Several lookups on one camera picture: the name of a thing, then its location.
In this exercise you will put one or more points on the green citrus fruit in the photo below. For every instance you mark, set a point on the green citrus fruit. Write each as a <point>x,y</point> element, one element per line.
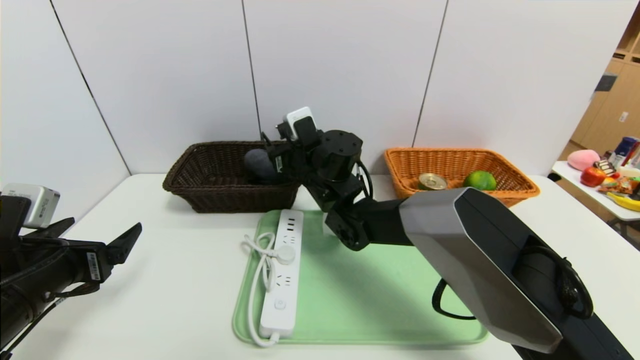
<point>479,180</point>

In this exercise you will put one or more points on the yellow banana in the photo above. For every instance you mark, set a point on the yellow banana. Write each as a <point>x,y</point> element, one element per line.
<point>627,201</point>

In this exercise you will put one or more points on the red apple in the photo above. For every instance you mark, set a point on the red apple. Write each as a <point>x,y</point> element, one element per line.
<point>593,177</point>

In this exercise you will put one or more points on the pink plush toy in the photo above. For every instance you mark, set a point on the pink plush toy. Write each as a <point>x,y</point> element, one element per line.
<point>583,160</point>

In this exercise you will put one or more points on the orange wicker basket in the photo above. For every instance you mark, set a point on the orange wicker basket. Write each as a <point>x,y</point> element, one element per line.
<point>515,192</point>

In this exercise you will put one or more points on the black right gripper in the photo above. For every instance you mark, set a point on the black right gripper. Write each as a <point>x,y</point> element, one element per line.
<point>279,165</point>

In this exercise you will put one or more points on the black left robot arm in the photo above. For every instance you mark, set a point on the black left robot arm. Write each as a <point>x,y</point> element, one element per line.
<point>25,295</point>

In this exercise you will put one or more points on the dark striped snack bar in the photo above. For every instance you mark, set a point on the dark striped snack bar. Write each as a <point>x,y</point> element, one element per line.
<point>606,166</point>

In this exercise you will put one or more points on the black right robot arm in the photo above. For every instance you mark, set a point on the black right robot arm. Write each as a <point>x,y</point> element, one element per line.
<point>475,240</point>

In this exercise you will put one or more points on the light green plastic tray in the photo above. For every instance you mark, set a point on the light green plastic tray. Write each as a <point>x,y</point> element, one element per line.
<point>350,300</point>

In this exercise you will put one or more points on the blue package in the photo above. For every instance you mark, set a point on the blue package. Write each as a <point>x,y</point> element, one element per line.
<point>625,149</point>

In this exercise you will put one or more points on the light wooden cabinet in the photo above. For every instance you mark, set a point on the light wooden cabinet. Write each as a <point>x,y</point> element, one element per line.
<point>605,120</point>

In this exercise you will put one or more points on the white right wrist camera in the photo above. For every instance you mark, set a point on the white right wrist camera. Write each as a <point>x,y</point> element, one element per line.
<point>300,119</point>

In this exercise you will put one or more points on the small white wall switch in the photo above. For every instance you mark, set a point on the small white wall switch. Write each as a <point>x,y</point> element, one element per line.
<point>623,117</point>

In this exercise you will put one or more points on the white side table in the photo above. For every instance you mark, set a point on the white side table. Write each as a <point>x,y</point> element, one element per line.
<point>595,200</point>

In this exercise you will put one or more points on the dark grey towel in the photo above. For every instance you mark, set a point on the dark grey towel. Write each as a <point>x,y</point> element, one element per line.
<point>259,165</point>

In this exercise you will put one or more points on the dark grey wall box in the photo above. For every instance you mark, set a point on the dark grey wall box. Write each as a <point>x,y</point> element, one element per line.
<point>605,82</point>

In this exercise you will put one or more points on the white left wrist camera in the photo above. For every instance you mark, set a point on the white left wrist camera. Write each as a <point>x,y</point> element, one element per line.
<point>35,202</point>

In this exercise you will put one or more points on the dark brown wicker basket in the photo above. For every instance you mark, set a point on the dark brown wicker basket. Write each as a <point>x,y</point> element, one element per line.
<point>220,197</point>

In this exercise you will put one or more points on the orange snack packet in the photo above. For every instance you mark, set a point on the orange snack packet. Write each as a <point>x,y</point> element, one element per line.
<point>622,185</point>

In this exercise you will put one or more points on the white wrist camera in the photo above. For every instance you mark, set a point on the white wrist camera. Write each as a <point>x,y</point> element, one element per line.
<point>35,202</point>
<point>300,119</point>

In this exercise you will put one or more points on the tin can with gold lid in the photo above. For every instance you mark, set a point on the tin can with gold lid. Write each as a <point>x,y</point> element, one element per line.
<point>432,181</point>

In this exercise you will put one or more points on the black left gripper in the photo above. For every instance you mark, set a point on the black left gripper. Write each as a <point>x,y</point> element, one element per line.
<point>96,265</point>

